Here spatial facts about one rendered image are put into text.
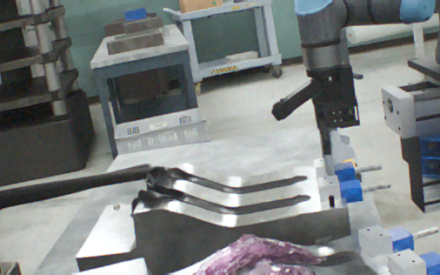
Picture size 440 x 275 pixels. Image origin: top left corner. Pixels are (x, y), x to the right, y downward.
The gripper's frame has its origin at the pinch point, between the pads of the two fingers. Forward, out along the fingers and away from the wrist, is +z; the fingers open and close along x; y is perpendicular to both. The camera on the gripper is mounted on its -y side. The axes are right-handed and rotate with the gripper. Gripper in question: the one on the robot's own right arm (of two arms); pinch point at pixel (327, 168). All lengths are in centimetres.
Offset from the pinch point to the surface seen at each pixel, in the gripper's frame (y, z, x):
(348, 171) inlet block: 3.9, 0.5, -2.1
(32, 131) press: -197, 54, 330
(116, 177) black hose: -50, 4, 27
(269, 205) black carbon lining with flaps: -11.9, 2.2, -9.8
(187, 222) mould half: -25.9, 0.2, -17.7
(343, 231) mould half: 0.7, 5.8, -17.7
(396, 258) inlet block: 7.1, 2.1, -37.9
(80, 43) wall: -227, 19, 593
